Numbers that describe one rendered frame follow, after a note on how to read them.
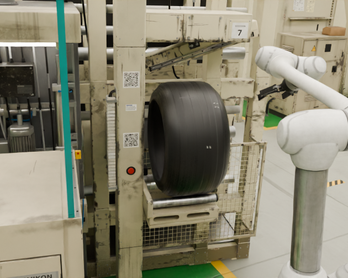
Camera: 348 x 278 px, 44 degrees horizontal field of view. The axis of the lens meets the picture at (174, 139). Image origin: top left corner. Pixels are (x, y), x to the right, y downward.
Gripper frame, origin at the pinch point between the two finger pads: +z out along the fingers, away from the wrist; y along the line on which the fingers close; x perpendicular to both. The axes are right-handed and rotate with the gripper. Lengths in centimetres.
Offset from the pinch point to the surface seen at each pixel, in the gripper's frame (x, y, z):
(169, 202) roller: -45, -54, 22
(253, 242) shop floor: -78, 42, 137
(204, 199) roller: -45, -36, 22
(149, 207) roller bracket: -46, -65, 19
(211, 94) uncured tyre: 1.2, -34.0, -5.0
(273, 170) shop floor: -12, 128, 237
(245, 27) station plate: 39.8, -5.2, 3.7
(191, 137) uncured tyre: -19, -48, -8
